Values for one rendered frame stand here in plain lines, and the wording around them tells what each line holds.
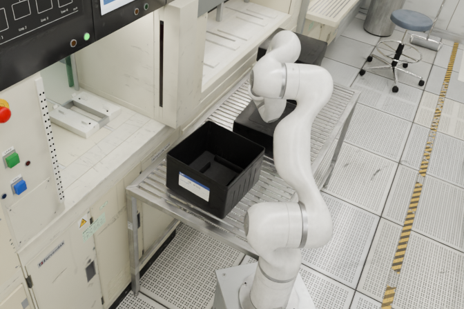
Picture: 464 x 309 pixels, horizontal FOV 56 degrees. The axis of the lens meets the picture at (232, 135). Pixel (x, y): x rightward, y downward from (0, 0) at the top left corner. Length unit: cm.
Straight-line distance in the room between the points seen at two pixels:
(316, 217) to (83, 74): 128
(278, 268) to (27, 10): 89
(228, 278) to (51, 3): 97
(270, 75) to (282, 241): 43
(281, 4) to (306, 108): 190
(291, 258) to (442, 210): 205
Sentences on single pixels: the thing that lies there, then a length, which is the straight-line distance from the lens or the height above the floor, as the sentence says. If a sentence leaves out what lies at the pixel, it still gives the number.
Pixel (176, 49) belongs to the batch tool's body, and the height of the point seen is 124.
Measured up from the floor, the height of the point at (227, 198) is 87.
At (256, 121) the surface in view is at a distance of 195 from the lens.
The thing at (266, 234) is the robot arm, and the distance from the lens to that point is 113.
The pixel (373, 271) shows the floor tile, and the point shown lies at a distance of 266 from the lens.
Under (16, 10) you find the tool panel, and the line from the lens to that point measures 112.
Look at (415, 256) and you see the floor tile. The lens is 284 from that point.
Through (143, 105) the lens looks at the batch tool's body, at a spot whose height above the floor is 92.
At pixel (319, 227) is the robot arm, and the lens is 115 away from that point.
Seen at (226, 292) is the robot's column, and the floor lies 76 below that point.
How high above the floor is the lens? 202
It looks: 39 degrees down
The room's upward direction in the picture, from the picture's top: 8 degrees clockwise
